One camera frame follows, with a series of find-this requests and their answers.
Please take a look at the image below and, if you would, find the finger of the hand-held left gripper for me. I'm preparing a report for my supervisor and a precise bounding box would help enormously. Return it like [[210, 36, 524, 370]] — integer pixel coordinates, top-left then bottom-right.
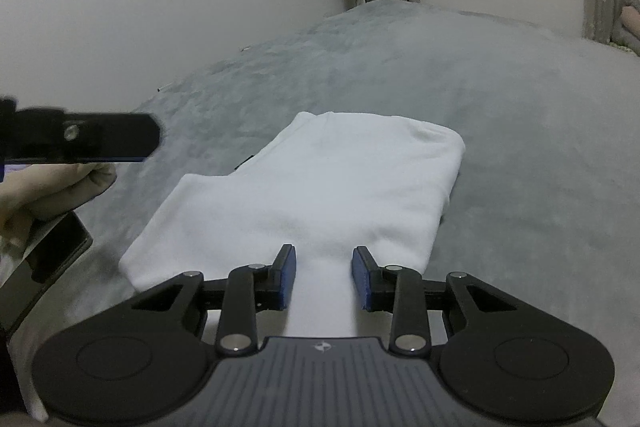
[[0, 97, 164, 166]]

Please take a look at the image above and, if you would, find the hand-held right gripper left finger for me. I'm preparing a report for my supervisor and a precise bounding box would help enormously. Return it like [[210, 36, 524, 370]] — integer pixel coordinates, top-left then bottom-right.
[[131, 244, 299, 354]]

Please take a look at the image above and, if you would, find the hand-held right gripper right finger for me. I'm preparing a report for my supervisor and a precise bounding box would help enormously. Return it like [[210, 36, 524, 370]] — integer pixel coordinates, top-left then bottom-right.
[[351, 246, 513, 354]]

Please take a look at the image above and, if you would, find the white printed sweatshirt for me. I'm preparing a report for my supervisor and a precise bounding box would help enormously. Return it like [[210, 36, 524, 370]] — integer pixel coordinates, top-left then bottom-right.
[[120, 111, 467, 339]]

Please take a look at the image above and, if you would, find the person's left hand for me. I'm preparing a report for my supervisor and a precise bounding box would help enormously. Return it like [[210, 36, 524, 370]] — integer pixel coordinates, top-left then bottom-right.
[[0, 161, 117, 254]]

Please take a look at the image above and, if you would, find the grey plush bed blanket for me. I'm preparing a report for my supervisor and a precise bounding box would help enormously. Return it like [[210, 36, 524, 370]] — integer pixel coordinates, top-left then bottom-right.
[[0, 0, 640, 427]]

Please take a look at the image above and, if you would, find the folded lavender blanket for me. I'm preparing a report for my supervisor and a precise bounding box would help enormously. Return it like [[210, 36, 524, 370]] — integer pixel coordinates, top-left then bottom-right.
[[609, 27, 640, 56]]

